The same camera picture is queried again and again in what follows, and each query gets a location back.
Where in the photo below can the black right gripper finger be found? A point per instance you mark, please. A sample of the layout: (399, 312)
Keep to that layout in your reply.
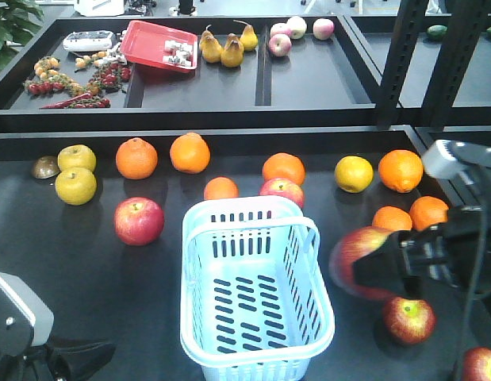
(389, 268)

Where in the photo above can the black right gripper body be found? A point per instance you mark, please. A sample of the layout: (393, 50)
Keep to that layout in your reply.
(448, 251)

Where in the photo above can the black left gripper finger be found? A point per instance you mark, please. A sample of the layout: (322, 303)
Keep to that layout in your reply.
(78, 360)

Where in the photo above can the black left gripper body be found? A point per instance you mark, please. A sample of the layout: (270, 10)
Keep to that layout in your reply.
(32, 365)

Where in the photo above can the red apple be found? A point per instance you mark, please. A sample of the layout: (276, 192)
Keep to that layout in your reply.
(477, 364)
(409, 321)
(285, 188)
(354, 246)
(138, 221)

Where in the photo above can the light blue plastic basket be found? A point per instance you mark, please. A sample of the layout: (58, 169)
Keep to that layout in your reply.
(253, 303)

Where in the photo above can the small orange near right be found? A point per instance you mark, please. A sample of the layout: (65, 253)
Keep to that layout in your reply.
(392, 218)

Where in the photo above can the small orange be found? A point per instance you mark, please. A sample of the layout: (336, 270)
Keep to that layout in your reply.
(392, 218)
(220, 187)

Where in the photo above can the small orange right edge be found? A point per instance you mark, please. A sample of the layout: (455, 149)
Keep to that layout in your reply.
(427, 211)

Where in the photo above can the large orange far right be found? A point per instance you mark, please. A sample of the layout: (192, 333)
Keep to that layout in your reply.
(401, 170)

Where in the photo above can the yellow orange right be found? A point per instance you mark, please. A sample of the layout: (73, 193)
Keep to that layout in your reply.
(353, 174)

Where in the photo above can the orange behind centre apple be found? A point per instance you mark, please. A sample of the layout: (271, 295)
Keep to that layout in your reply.
(284, 165)

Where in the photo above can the yellow apple front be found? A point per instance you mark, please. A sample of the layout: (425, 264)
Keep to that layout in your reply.
(76, 185)

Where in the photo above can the yellow apple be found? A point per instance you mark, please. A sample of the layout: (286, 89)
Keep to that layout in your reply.
(78, 155)
(76, 185)

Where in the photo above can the small orange centre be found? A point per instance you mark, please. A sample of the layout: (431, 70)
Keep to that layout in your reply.
(220, 187)

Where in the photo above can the brown half fruit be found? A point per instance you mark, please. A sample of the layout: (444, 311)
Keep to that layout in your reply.
(45, 167)

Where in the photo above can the yellow apple rear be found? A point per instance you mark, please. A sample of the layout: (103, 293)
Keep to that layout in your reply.
(78, 155)

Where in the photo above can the orange back left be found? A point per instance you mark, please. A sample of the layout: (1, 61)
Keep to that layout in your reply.
(136, 159)

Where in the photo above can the orange back middle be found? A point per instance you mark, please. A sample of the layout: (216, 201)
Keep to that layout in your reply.
(190, 153)

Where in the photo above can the black rear display table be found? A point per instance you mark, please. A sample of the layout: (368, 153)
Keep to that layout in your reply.
(329, 83)

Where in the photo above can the red plastic tray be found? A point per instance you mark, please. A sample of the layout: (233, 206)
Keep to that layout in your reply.
(160, 46)

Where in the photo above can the white handheld device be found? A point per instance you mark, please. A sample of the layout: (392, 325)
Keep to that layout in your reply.
(89, 41)

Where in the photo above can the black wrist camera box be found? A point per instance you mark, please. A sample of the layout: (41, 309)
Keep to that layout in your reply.
(25, 320)

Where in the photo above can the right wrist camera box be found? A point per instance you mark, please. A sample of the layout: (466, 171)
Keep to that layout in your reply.
(444, 159)

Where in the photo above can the black upright rack post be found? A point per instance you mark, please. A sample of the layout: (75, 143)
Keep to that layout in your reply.
(437, 70)

